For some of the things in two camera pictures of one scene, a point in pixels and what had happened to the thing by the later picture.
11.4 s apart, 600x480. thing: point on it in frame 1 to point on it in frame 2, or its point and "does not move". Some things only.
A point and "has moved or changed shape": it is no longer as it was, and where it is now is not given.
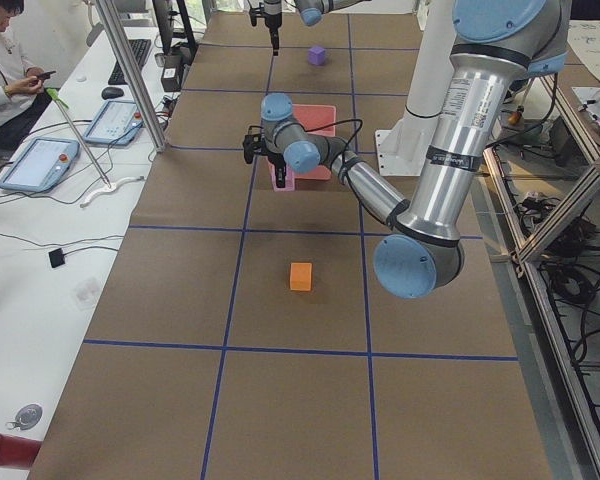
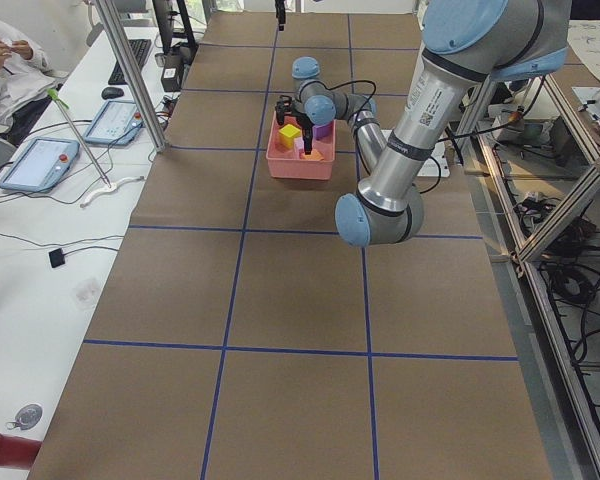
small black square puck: (56, 257) does not move
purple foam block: (317, 55) has moved or changed shape
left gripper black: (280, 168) to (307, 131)
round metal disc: (28, 416) does not move
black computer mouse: (111, 92) does not move
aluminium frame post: (110, 15) does not move
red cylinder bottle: (4, 450) does not move
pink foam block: (289, 179) has moved or changed shape
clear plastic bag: (85, 293) does not move
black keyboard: (139, 49) does not move
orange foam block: (300, 276) has moved or changed shape
